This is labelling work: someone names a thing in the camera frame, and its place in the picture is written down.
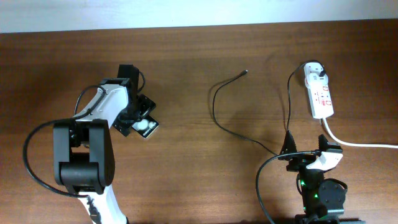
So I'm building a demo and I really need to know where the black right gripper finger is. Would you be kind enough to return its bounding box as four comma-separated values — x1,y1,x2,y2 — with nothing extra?
279,131,297,161
318,134,342,152

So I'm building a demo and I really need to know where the black Galaxy flip phone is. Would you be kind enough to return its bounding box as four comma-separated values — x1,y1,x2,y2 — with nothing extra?
132,115,159,139

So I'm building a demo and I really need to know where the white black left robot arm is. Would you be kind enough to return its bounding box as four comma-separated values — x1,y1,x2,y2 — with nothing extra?
53,64,159,223

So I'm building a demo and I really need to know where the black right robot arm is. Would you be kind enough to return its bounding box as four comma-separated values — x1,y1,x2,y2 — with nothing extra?
279,131,365,224

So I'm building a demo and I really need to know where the white charger adapter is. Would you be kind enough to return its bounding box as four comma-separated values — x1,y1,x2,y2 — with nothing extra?
303,62,328,88

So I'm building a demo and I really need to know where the white power strip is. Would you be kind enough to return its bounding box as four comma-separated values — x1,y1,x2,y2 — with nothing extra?
303,62,335,119

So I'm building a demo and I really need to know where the white power strip cord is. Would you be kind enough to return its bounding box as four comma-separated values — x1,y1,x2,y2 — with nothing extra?
320,117,398,149

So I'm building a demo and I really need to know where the black charger cable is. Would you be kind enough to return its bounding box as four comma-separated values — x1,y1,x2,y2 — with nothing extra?
212,59,327,156

